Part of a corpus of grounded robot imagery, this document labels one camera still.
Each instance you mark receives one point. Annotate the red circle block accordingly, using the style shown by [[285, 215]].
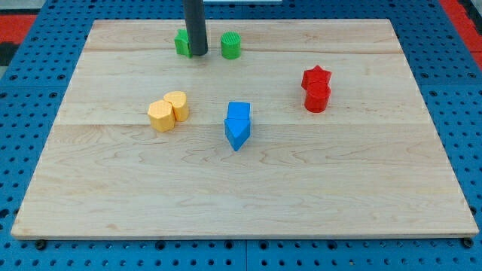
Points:
[[317, 96]]

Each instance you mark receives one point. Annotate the red star block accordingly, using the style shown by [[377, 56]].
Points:
[[315, 75]]

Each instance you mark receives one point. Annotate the yellow heart block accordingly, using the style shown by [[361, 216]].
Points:
[[179, 103]]

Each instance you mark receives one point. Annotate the green star block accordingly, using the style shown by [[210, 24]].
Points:
[[182, 45]]

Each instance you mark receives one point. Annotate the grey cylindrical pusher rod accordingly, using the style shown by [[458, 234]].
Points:
[[196, 26]]

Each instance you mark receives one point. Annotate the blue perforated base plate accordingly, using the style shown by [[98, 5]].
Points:
[[37, 77]]

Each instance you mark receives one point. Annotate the yellow hexagon block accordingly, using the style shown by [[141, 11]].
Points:
[[161, 115]]

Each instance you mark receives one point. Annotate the green circle block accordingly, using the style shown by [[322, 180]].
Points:
[[231, 45]]

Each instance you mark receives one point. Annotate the light wooden board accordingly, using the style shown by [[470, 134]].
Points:
[[370, 166]]

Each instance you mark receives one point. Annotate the blue square block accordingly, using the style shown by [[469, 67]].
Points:
[[238, 110]]

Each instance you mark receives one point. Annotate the blue triangle block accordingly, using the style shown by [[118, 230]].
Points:
[[237, 131]]

